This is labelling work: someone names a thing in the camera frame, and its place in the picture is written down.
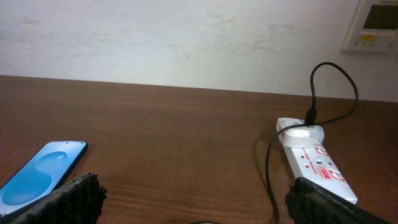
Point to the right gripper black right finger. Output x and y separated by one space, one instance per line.
309 203

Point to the blue Galaxy smartphone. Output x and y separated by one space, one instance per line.
43 173

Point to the white power strip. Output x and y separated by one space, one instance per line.
315 164

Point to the white charger adapter plug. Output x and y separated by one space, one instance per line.
303 136

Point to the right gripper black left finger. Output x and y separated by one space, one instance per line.
80 201

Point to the beige wall control panel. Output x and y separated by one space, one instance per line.
373 27

